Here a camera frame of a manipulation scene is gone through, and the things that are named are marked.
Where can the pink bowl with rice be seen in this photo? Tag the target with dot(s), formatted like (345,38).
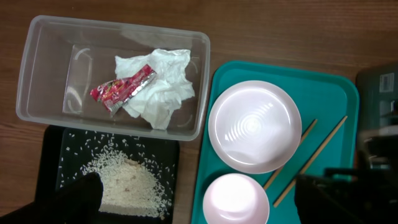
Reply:
(235,199)

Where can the black tray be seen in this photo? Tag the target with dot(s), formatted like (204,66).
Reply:
(66,151)

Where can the large white plate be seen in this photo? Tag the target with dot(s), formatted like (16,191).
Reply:
(254,127)

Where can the white tissue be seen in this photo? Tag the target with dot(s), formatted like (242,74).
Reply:
(162,96)

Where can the grey dishwasher rack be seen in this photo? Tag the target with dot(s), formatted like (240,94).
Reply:
(377,122)

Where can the red snack wrapper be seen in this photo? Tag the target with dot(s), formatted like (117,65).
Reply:
(114,94)

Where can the rice pile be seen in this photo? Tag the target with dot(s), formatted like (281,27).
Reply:
(129,188)

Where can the clear plastic bin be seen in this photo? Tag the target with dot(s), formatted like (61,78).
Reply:
(65,58)

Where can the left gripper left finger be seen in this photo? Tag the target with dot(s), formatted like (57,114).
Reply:
(78,202)

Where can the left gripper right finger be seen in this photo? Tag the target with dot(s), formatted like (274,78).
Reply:
(347,196)

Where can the teal serving tray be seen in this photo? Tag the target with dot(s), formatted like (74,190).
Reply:
(327,98)

